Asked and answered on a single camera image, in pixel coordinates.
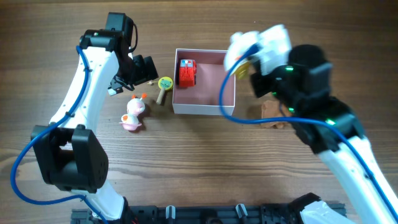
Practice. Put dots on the red toy fire truck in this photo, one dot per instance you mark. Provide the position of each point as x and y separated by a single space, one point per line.
187 73

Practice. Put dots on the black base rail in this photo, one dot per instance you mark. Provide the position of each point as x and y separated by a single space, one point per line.
265 213

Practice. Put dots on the yellow wooden rattle drum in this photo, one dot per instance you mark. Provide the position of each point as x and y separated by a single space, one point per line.
165 84

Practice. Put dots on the white pink-lined cardboard box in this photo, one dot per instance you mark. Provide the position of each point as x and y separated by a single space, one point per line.
203 97

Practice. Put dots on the white yellow plush duck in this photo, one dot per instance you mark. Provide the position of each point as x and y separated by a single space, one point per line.
239 44

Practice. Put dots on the pink white toy figure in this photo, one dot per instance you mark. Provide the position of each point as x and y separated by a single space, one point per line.
135 107

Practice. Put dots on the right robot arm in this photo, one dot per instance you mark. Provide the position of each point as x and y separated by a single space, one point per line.
328 126

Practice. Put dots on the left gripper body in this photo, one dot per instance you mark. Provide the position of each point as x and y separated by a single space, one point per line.
131 73

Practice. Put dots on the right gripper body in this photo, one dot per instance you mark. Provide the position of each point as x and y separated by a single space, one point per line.
259 84

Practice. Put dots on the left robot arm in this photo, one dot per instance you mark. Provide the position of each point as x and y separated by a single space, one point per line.
68 152

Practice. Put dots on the brown plush toy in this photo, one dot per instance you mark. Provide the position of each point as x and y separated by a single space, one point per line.
271 109

